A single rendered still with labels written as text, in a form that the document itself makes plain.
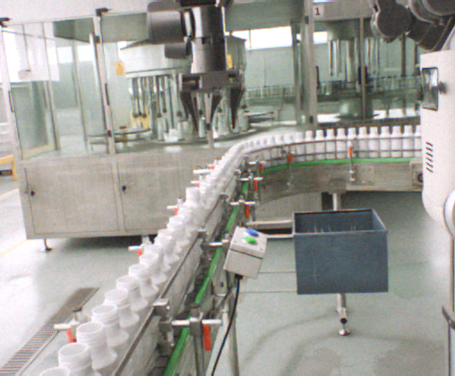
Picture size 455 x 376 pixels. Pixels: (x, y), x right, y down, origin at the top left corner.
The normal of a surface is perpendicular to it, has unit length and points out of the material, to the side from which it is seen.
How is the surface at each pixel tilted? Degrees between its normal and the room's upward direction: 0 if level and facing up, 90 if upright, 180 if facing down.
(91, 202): 90
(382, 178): 90
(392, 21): 92
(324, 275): 90
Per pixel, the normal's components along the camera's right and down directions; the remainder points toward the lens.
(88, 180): -0.11, 0.20
